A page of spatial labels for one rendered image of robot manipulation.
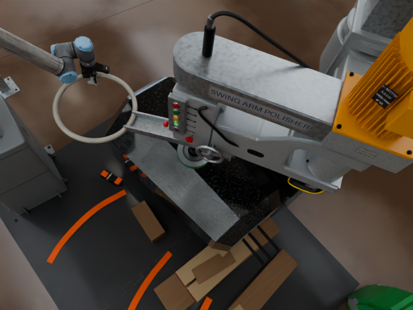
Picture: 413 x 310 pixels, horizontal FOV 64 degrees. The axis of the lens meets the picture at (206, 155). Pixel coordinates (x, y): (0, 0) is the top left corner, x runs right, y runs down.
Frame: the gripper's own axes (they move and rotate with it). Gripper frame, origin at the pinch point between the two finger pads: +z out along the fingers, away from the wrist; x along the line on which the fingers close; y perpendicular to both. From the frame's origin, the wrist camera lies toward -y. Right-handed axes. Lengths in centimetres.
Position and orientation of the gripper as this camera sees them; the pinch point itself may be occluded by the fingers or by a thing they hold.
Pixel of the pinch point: (96, 80)
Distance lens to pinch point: 232.2
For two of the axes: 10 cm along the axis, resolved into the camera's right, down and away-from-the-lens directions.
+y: -9.8, 0.8, -2.0
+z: -1.5, 3.8, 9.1
